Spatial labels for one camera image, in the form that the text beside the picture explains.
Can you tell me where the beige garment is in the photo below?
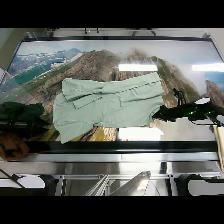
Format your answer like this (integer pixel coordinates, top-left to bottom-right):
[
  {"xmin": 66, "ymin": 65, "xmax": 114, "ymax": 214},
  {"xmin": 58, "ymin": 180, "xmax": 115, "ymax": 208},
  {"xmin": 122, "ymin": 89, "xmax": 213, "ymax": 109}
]
[{"xmin": 212, "ymin": 123, "xmax": 224, "ymax": 173}]

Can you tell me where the dark green garment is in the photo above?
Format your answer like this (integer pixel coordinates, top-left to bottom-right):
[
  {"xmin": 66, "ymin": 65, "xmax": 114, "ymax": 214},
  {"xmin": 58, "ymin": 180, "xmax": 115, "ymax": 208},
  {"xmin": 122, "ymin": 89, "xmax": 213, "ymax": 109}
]
[{"xmin": 0, "ymin": 100, "xmax": 46, "ymax": 124}]

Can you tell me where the brown garment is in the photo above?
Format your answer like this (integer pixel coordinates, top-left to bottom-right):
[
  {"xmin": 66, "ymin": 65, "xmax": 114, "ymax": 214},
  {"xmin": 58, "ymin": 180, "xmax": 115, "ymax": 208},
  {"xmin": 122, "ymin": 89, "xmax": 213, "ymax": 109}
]
[{"xmin": 0, "ymin": 130, "xmax": 30, "ymax": 162}]

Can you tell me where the pale green shirt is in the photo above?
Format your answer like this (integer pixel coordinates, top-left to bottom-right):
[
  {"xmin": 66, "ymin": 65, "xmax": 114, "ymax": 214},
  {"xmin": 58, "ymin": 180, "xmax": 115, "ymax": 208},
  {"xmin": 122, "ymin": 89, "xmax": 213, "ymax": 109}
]
[{"xmin": 52, "ymin": 71, "xmax": 166, "ymax": 145}]

